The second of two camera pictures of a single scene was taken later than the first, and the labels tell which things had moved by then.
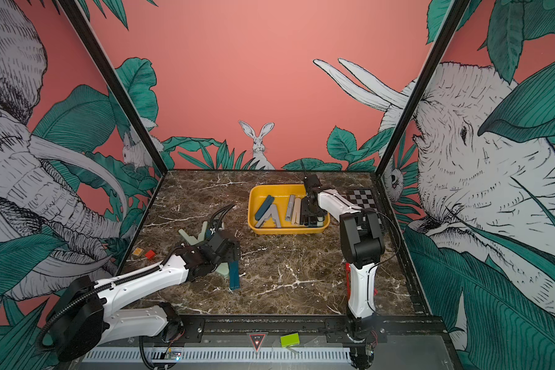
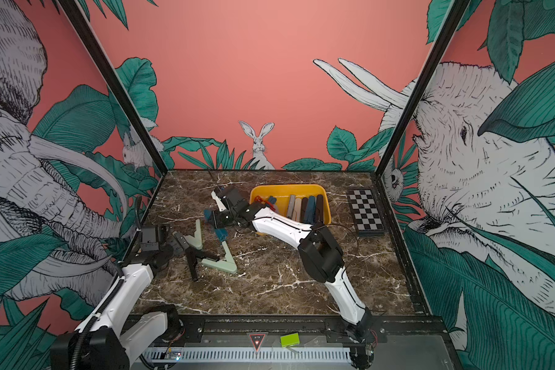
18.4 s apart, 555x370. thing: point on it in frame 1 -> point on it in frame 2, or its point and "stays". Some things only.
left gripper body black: [233, 256] -> [168, 249]
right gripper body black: [309, 210] -> [227, 220]
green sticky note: [290, 340] stays
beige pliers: [297, 210] stays
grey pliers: [290, 208] stays
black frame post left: [79, 21] stays
